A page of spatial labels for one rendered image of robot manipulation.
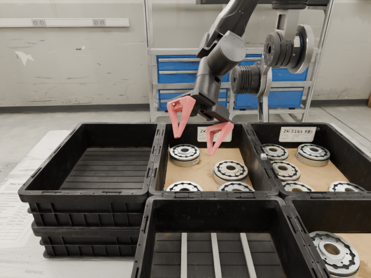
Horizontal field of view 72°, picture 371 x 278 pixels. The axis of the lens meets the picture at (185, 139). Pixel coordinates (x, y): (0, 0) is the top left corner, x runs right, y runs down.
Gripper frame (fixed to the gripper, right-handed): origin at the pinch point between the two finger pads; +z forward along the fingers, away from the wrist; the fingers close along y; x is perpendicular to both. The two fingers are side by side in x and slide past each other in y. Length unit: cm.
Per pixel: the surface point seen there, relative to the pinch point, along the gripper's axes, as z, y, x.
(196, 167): -3.2, 23.2, 23.9
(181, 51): -138, 74, 132
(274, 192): 4.6, 20.8, -6.1
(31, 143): -37, 8, 273
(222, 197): 8.4, 11.5, 0.7
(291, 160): -13, 49, 5
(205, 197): 9.2, 8.7, 3.3
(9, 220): 25, -16, 63
